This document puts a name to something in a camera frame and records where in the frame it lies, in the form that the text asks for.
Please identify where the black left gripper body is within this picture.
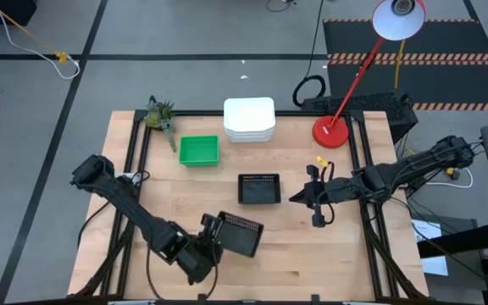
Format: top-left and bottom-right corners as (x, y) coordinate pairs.
(197, 212), (225, 258)

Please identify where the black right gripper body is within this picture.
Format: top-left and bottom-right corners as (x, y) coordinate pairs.
(306, 164), (339, 229)

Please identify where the red desk lamp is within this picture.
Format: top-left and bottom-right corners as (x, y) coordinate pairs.
(311, 0), (427, 150)

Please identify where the white paper sheet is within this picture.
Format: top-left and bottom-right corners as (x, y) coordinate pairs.
(411, 218), (451, 277)

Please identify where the small potted green plant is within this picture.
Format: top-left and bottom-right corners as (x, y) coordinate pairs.
(144, 95), (179, 153)

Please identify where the black metal beam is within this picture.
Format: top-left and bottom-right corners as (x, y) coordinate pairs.
(416, 220), (488, 260)

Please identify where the black hazard-striped floor mat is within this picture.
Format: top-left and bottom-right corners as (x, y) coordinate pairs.
(322, 17), (488, 112)

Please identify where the dark cabinet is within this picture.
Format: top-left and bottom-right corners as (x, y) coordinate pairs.
(0, 0), (38, 25)

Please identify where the black coiled cable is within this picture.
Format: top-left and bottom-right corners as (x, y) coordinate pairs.
(291, 0), (328, 108)

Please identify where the yellow hanging cable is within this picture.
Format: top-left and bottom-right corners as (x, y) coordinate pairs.
(394, 39), (406, 89)

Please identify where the white looped power cable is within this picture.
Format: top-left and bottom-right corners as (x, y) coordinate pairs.
(428, 167), (474, 190)

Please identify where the white floor cable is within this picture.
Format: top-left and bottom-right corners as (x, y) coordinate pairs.
(0, 0), (81, 81)

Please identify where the yellow floor cable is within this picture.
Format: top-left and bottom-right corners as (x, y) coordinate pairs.
(0, 0), (69, 65)

